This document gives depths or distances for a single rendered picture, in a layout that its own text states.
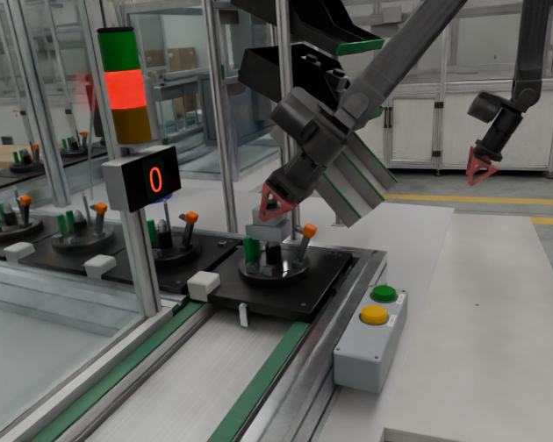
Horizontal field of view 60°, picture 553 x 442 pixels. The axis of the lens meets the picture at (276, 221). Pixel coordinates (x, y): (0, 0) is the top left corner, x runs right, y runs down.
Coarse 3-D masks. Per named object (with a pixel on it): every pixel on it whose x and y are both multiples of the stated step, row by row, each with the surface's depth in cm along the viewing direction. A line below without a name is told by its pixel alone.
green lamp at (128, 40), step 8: (112, 32) 63; (120, 32) 63; (128, 32) 64; (104, 40) 63; (112, 40) 63; (120, 40) 64; (128, 40) 64; (104, 48) 64; (112, 48) 64; (120, 48) 64; (128, 48) 64; (136, 48) 66; (104, 56) 64; (112, 56) 64; (120, 56) 64; (128, 56) 65; (136, 56) 66; (104, 64) 65; (112, 64) 64; (120, 64) 64; (128, 64) 65; (136, 64) 66
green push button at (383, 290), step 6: (378, 288) 83; (384, 288) 82; (390, 288) 82; (372, 294) 82; (378, 294) 81; (384, 294) 80; (390, 294) 80; (378, 300) 81; (384, 300) 80; (390, 300) 80
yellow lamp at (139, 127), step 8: (112, 112) 68; (120, 112) 67; (128, 112) 67; (136, 112) 67; (144, 112) 68; (120, 120) 67; (128, 120) 67; (136, 120) 67; (144, 120) 68; (120, 128) 68; (128, 128) 67; (136, 128) 68; (144, 128) 69; (120, 136) 68; (128, 136) 68; (136, 136) 68; (144, 136) 69
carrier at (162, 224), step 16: (160, 224) 99; (160, 240) 100; (176, 240) 104; (192, 240) 104; (208, 240) 108; (224, 240) 107; (240, 240) 107; (160, 256) 96; (176, 256) 96; (192, 256) 99; (208, 256) 100; (224, 256) 101; (160, 272) 95; (176, 272) 94; (192, 272) 94; (160, 288) 90; (176, 288) 88
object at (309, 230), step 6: (300, 228) 86; (306, 228) 84; (312, 228) 85; (306, 234) 85; (312, 234) 85; (306, 240) 86; (300, 246) 87; (306, 246) 87; (300, 252) 87; (300, 258) 88
